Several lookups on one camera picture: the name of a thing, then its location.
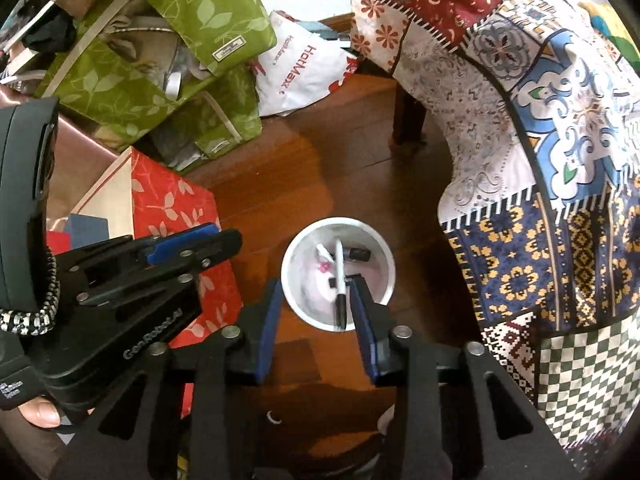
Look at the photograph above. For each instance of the white plastic shopping bag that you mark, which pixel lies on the white plastic shopping bag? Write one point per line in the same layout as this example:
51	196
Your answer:
295	65

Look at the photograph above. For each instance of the green leaf fabric bag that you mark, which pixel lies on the green leaf fabric bag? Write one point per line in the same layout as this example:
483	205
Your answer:
120	80
210	5
220	115

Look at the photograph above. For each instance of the colourful block quilt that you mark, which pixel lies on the colourful block quilt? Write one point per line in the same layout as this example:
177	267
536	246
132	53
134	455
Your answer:
615	30

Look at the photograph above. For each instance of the person's left hand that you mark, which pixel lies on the person's left hand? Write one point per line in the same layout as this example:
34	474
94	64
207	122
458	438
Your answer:
42	412

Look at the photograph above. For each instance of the red leaf paper bag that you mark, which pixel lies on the red leaf paper bag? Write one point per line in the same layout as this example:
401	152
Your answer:
165	200

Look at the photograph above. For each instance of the black cloth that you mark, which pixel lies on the black cloth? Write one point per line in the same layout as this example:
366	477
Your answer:
45	30

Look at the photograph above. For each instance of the pink box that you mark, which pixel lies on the pink box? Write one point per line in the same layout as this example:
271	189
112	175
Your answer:
75	160

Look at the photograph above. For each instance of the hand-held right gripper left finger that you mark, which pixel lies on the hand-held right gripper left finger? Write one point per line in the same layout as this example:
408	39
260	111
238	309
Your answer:
267	330

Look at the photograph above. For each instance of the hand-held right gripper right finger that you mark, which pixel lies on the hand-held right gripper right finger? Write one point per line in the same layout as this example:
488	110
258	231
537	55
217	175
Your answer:
367	335

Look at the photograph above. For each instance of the white plastic waste bin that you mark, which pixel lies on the white plastic waste bin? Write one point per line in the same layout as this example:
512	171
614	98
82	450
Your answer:
305	280

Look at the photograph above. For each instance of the white marker black cap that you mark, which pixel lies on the white marker black cap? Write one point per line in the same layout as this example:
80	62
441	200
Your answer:
339	270

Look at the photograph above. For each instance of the blue box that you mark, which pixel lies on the blue box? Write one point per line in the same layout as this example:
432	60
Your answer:
87	230

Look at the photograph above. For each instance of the small pink scrap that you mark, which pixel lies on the small pink scrap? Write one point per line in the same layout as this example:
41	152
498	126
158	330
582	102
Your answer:
324	266

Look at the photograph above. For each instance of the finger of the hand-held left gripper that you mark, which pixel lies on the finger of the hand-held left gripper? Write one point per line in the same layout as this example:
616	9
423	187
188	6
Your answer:
220	247
175	250

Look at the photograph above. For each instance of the patchwork bedsheet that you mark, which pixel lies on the patchwork bedsheet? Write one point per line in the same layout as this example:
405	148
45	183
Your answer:
500	110

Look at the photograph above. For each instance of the small black cylinder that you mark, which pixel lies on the small black cylinder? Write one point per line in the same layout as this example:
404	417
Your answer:
357	254

